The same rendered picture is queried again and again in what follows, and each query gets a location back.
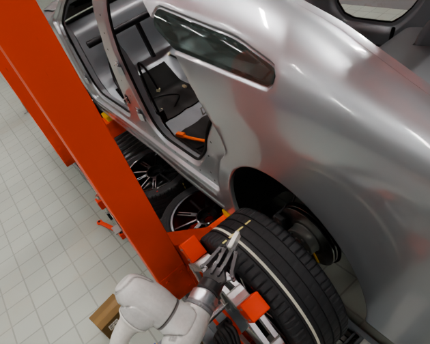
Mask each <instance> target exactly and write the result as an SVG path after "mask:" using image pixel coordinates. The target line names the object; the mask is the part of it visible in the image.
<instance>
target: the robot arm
mask: <svg viewBox="0 0 430 344"><path fill-rule="evenodd" d="M240 238H241V235H240V232H239V231H235V233H234V234H233V237H232V239H231V240H228V241H227V243H226V245H224V246H223V247H220V246H219V247H218V248H217V249H216V250H215V251H214V252H213V253H212V255H211V256H210V257H209V258H208V259H207V260H206V262H204V263H202V264H201V265H200V268H201V271H202V272H203V277H202V278H201V280H200V281H199V283H198V285H197V286H196V287H194V288H193V289H192V291H191V293H190V295H189V296H188V298H187V299H186V302H182V301H181V300H179V299H177V298H176V297H175V296H174V295H173V294H172V293H171V292H170V291H169V290H168V289H166V288H165V287H163V286H162V285H161V284H159V283H157V282H156V281H154V280H152V279H150V278H148V277H146V276H144V275H142V274H136V273H135V274H128V275H127V276H125V277H124V278H123V279H122V280H121V281H120V282H119V283H118V284H117V286H116V288H115V298H116V301H117V303H118V304H120V305H121V307H120V308H119V314H120V317H119V321H118V322H117V324H116V326H115V328H114V330H113V333H112V335H111V339H110V343H109V344H129V342H130V340H131V338H132V337H133V336H134V335H135V334H136V333H138V332H146V331H147V330H148V329H150V328H152V327H154V328H155V329H157V330H158V331H160V332H161V333H162V334H163V335H164V336H163V338H162V343H161V344H200V343H201V342H202V340H203V338H204V336H205V333H206V331H207V328H208V324H209V321H210V318H211V316H212V314H213V312H214V310H215V308H216V306H217V304H218V299H217V298H218V297H219V295H220V293H221V291H222V289H223V287H224V285H226V284H227V282H229V281H232V282H235V272H236V268H237V265H238V259H239V255H238V252H237V251H236V250H237V248H238V246H239V243H238V242H239V240H240ZM228 251H229V253H228ZM227 253H228V255H227ZM226 256H227V257H226ZM224 259H225V260H224ZM215 261H216V262H215ZM223 261H224V262H223ZM231 261H232V263H231ZM214 262H215V263H214ZM213 263H214V265H213V266H212V267H211V268H209V267H210V266H211V265H212V264H213ZM222 263H223V264H222ZM230 263H231V269H230V274H229V275H228V277H227V276H226V272H227V268H228V267H229V265H230Z"/></svg>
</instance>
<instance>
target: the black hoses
mask: <svg viewBox="0 0 430 344"><path fill-rule="evenodd" d="M232 324H233V322H232V321H231V320H230V319H229V318H228V317H226V318H225V319H224V320H222V321H221V322H220V323H219V324H218V325H217V326H216V329H217V331H216V333H215V335H214V337H213V342H214V344H224V343H225V344H241V341H240V337H239V334H238V331H237V330H236V328H235V327H234V326H233V325H232ZM223 341H224V342H223Z"/></svg>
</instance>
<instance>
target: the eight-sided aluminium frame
mask: <svg viewBox="0 0 430 344"><path fill-rule="evenodd" d="M210 256H211V255H209V254H208V253H207V254H206V255H204V256H202V257H201V258H200V259H198V260H197V261H196V262H194V263H189V267H190V269H191V270H192V272H193V274H194V275H195V277H196V279H197V280H198V282H199V281H200V280H201V278H202V276H201V275H200V273H199V272H202V271H201V268H200V265H201V264H202V263H204V262H206V260H207V259H208V258H209V257H210ZM202 273H203V272H202ZM228 283H229V284H230V286H232V287H233V289H232V290H231V291H229V290H228V289H227V288H226V287H225V286H224V287H223V289H222V291H221V292H222V293H223V295H224V296H225V297H226V299H228V301H229V302H230V303H231V304H232V305H233V307H234V308H235V309H236V310H237V311H238V313H239V314H240V315H241V316H242V318H243V319H244V321H245V322H246V323H247V325H248V326H249V328H247V329H246V330H245V332H246V333H247V334H248V335H249V337H250V338H251V339H252V340H254V342H255V343H256V344H285V342H284V340H283V339H282V338H281V336H280V334H279V333H277V332H276V330H275V329H274V328H273V327H272V325H271V324H270V322H269V321H268V320H267V318H266V317H265V315H262V316H261V317H260V318H259V321H260V322H261V324H262V325H263V327H264V328H265V329H266V330H267V331H268V333H269V334H270V335H269V336H267V337H266V338H265V336H264V335H263V333H262V332H261V331H260V329H259V328H258V327H257V325H256V324H255V323H248V322H247V321H246V319H245V318H244V316H243V315H242V314H241V312H239V310H238V309H237V306H238V305H239V304H240V303H241V302H242V301H244V300H245V299H246V298H247V297H248V296H249V295H250V294H249V293H248V292H247V290H245V288H244V287H243V286H242V285H241V284H240V283H238V282H237V281H235V282H232V281H229V282H228ZM239 337H240V340H241V342H243V344H250V343H249V342H248V340H247V339H246V338H245V337H244V336H243V335H242V334H241V335H240V336H239Z"/></svg>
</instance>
